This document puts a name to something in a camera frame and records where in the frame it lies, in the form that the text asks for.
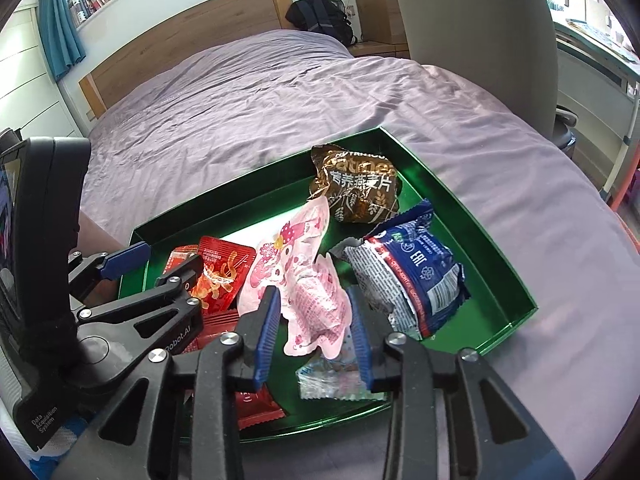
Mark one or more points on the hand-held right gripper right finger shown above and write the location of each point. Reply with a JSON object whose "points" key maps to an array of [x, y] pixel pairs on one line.
{"points": [[362, 350]]}

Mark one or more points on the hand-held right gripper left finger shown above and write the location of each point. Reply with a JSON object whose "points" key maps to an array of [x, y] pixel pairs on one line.
{"points": [[265, 340]]}

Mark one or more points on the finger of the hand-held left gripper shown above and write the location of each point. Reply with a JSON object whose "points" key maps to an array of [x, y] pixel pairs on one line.
{"points": [[125, 259], [180, 280]]}

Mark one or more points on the long red snack packet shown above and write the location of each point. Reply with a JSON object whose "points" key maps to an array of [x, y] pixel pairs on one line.
{"points": [[222, 265]]}

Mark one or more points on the clear candy wrapper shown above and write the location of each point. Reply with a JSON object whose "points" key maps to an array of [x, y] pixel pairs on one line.
{"points": [[325, 380]]}

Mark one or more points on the dark red snack packet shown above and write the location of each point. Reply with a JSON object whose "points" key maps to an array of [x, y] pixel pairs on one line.
{"points": [[260, 410]]}

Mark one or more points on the pink cartoon snack packet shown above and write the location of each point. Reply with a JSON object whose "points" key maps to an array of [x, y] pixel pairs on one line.
{"points": [[295, 260]]}

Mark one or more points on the blue and grey snack packet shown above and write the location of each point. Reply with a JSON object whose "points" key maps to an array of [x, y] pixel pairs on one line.
{"points": [[415, 270]]}

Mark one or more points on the green tray box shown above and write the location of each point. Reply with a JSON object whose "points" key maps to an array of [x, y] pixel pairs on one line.
{"points": [[480, 280]]}

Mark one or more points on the brown oatmeal packet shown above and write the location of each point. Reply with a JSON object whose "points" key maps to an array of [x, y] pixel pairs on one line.
{"points": [[350, 185]]}

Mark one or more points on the person's left hand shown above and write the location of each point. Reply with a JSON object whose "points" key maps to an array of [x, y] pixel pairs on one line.
{"points": [[70, 425]]}

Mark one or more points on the white wardrobe drawers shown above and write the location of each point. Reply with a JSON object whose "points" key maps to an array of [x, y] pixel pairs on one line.
{"points": [[30, 75]]}

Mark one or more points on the teal curtain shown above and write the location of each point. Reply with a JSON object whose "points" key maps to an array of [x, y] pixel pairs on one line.
{"points": [[60, 30]]}

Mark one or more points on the wooden headboard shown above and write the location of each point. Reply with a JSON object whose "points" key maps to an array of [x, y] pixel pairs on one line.
{"points": [[200, 25]]}

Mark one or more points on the black backpack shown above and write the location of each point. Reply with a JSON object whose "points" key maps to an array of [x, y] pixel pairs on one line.
{"points": [[320, 17]]}

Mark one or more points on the wooden nightstand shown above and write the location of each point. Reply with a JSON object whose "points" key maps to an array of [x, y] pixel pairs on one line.
{"points": [[375, 15]]}

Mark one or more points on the beige office chair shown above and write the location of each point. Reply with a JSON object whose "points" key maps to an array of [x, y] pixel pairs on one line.
{"points": [[475, 20]]}

